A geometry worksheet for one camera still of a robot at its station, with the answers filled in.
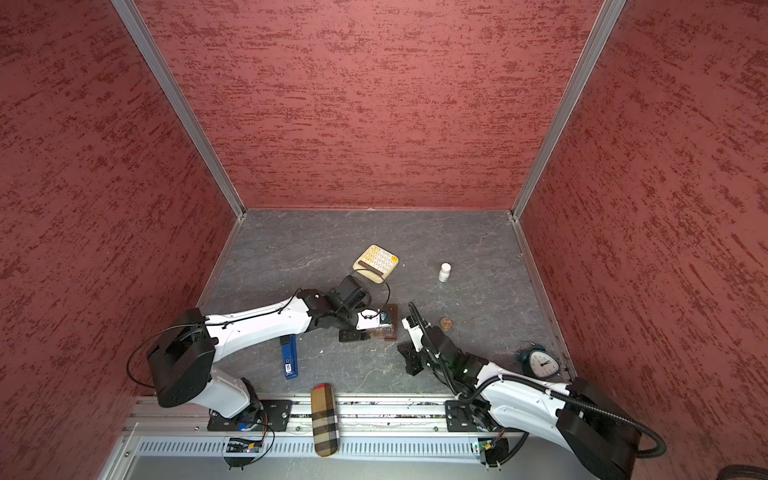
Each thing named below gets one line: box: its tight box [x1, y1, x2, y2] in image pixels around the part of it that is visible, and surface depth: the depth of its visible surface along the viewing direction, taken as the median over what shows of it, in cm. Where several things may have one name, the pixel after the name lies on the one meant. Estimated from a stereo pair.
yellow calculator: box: [352, 244, 399, 284], surface depth 105 cm
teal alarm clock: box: [518, 342, 562, 378], surface depth 81 cm
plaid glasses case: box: [311, 384, 340, 457], surface depth 72 cm
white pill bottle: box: [438, 262, 452, 283], surface depth 99 cm
